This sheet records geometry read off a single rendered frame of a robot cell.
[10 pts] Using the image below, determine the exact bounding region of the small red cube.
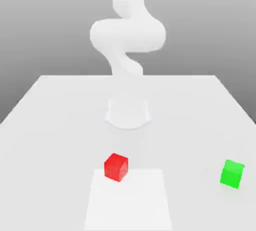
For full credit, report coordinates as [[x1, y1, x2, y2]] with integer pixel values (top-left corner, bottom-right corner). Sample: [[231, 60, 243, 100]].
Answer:
[[103, 152, 129, 183]]

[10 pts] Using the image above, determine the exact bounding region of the small green cube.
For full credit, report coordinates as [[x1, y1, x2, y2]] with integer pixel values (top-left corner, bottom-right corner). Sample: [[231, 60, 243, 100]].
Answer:
[[219, 159, 246, 190]]

